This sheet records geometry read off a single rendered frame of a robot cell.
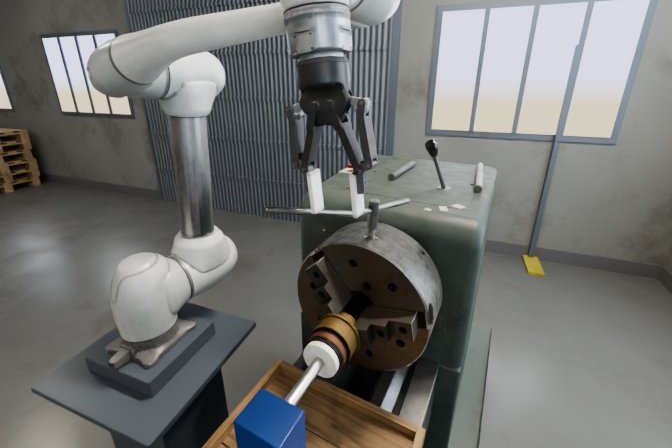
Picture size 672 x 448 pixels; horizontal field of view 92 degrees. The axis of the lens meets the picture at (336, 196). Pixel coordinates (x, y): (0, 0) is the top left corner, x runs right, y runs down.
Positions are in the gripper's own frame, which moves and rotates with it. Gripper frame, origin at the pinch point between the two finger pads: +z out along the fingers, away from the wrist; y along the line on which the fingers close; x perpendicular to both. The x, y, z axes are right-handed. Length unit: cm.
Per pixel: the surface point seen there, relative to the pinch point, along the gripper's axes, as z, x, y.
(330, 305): 23.7, 3.0, -5.6
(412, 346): 35.1, 10.4, 8.2
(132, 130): -3, 210, -419
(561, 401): 144, 118, 52
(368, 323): 27.0, 4.5, 1.6
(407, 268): 18.3, 12.2, 7.3
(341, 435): 49.1, -3.0, -2.8
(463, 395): 86, 49, 13
